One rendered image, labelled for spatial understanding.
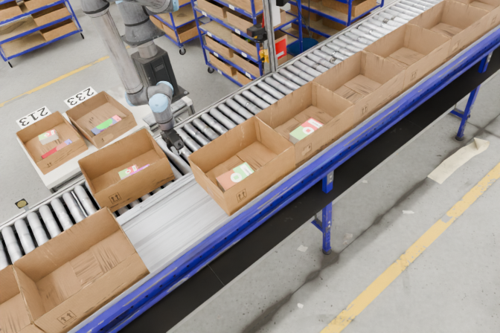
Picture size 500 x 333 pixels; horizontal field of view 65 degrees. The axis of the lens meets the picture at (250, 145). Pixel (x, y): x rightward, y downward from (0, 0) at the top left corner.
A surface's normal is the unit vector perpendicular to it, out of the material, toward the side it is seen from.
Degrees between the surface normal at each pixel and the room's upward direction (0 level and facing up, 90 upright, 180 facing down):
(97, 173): 90
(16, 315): 1
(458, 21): 89
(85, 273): 0
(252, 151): 0
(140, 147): 89
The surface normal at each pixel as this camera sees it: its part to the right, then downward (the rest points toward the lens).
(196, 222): -0.13, -0.71
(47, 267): 0.61, 0.49
